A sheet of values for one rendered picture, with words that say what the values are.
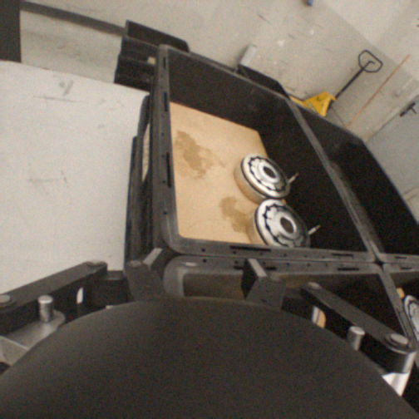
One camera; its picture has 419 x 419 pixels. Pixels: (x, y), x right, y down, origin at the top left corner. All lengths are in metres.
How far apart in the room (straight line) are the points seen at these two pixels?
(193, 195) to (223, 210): 0.05
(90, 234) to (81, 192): 0.09
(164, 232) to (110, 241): 0.25
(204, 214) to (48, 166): 0.32
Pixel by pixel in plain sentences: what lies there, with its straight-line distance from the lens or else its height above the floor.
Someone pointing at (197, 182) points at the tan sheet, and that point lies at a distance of 0.38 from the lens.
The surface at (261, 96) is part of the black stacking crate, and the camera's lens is 0.56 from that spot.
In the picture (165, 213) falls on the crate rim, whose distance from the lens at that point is 0.20.
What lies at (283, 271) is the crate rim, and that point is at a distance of 0.23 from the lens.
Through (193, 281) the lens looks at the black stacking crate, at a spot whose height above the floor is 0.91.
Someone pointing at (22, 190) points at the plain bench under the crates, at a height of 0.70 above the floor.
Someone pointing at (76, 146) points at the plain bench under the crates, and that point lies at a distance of 0.56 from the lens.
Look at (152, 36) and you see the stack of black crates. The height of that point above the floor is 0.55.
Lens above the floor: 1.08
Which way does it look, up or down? 46 degrees down
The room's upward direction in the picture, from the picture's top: 39 degrees clockwise
